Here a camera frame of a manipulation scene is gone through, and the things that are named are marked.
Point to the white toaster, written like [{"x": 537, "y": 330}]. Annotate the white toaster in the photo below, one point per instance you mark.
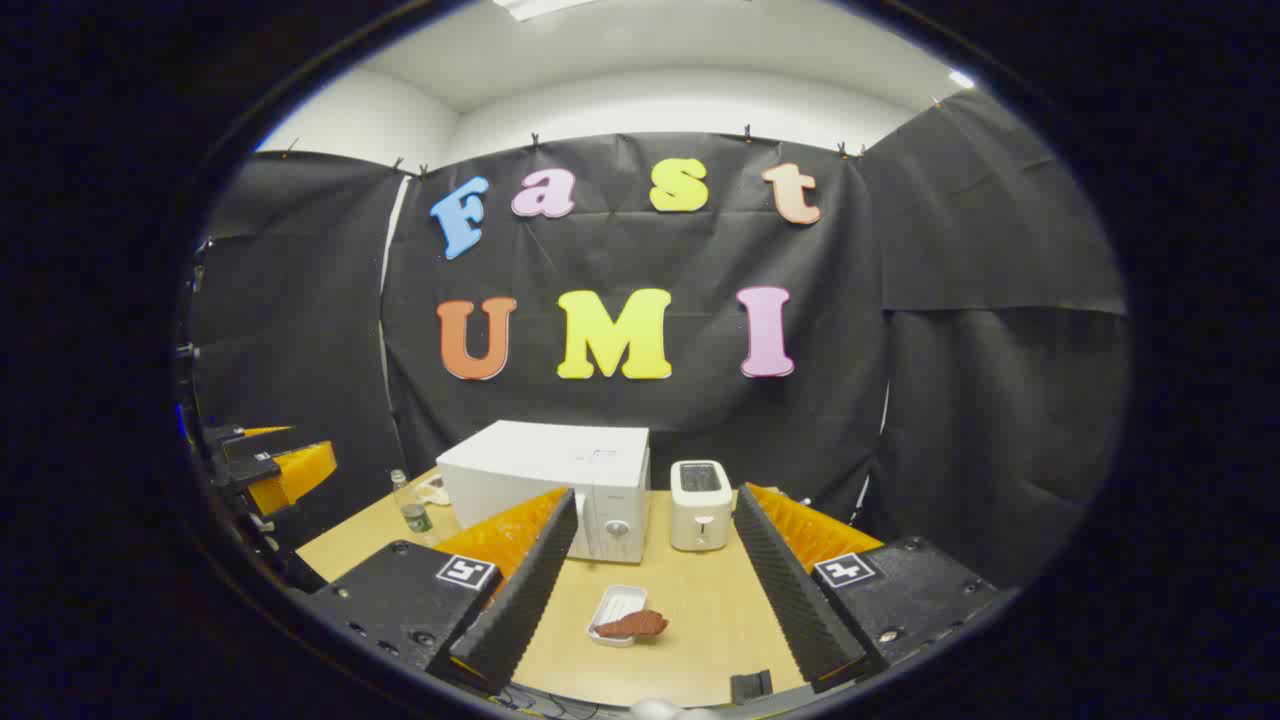
[{"x": 700, "y": 520}]

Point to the white microwave oven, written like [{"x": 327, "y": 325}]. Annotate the white microwave oven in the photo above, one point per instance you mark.
[{"x": 545, "y": 455}]

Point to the white divided snack plate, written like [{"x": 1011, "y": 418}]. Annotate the white divided snack plate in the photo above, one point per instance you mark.
[{"x": 435, "y": 490}]

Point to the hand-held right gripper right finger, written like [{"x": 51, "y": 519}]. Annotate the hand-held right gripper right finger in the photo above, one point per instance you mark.
[{"x": 790, "y": 590}]

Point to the clear water bottle green label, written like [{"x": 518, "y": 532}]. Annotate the clear water bottle green label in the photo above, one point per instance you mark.
[{"x": 412, "y": 510}]

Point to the ceiling light panel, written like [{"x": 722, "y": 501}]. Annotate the ceiling light panel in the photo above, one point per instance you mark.
[
  {"x": 540, "y": 8},
  {"x": 961, "y": 79}
]

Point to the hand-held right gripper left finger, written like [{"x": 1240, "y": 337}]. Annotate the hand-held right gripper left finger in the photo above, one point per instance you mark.
[{"x": 520, "y": 600}]

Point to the white rectangular dish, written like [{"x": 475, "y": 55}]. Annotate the white rectangular dish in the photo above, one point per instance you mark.
[{"x": 618, "y": 600}]

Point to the brown meat piece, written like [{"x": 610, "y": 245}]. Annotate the brown meat piece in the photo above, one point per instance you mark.
[{"x": 635, "y": 625}]

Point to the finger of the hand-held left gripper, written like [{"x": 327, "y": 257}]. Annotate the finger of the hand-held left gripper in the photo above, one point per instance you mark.
[
  {"x": 250, "y": 468},
  {"x": 225, "y": 437}
]

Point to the small black block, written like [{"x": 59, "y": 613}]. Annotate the small black block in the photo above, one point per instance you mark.
[{"x": 750, "y": 686}]

